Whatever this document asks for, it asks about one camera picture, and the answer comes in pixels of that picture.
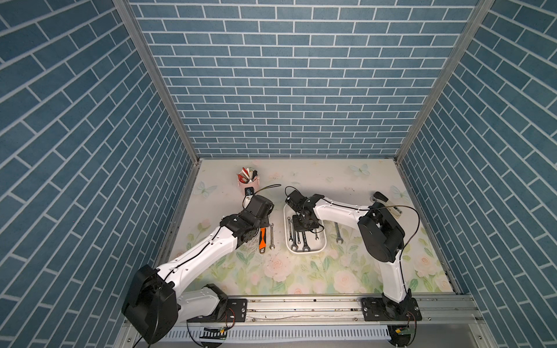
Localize small silver wrench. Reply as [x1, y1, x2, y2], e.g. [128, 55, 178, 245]
[269, 223, 276, 250]

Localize black grey stapler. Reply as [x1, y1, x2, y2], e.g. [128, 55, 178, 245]
[371, 191, 402, 219]

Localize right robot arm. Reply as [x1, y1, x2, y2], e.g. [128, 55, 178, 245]
[286, 189, 411, 304]

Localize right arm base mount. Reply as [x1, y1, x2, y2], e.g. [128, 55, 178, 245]
[361, 294, 422, 321]

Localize silver wrench in box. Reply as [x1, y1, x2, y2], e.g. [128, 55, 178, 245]
[287, 216, 295, 243]
[290, 231, 298, 252]

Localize pink pen cup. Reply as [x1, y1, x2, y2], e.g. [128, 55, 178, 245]
[237, 174, 260, 196]

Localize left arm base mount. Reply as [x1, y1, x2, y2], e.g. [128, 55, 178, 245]
[187, 298, 248, 324]

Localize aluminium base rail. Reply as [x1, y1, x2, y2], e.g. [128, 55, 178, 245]
[117, 293, 484, 327]

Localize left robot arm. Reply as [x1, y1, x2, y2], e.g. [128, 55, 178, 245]
[121, 195, 274, 344]

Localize pens in cup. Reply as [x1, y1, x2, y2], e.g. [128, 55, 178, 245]
[237, 168, 258, 184]

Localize orange handled adjustable wrench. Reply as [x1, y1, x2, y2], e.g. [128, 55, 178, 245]
[258, 228, 267, 254]

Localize white storage box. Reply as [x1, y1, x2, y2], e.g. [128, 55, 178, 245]
[283, 205, 327, 256]

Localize large silver open-end wrench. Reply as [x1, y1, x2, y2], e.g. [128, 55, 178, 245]
[301, 231, 311, 252]

